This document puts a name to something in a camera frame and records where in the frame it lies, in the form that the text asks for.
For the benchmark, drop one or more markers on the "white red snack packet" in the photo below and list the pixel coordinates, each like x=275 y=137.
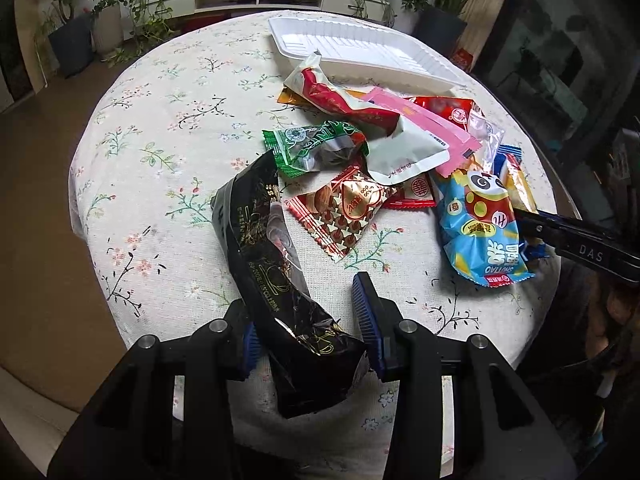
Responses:
x=398 y=149

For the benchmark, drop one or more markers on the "white potted plant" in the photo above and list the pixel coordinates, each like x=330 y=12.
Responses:
x=123 y=30

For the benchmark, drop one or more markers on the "blue panda snack bag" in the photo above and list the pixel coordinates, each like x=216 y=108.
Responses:
x=479 y=232

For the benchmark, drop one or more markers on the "black gold snack packet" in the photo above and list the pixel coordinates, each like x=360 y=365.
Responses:
x=314 y=363

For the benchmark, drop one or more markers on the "pink snack packet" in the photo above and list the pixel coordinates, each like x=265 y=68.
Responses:
x=461 y=144

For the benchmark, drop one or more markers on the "red checkered nut packet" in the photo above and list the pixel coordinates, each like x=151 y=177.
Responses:
x=337 y=214

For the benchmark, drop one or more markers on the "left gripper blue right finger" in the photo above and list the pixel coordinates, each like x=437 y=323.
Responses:
x=377 y=317

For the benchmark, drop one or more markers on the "red box on floor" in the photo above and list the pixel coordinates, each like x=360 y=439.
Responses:
x=463 y=60

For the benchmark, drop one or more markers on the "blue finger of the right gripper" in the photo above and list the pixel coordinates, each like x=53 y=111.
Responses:
x=582 y=242

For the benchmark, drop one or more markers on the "blue yellow cake packet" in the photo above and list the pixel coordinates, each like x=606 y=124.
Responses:
x=508 y=168

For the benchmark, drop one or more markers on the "small red white packet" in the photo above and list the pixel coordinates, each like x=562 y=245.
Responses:
x=414 y=194

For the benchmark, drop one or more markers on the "green white snack packet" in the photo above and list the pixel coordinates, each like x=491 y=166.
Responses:
x=307 y=149

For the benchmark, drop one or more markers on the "left dark potted plant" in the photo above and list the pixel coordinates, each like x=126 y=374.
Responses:
x=71 y=40

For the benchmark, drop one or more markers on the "white plastic tray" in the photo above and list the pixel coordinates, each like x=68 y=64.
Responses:
x=362 y=51

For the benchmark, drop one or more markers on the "floral white tablecloth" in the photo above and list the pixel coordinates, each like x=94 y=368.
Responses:
x=184 y=120

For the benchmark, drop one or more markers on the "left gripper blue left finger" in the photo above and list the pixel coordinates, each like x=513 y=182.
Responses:
x=251 y=349

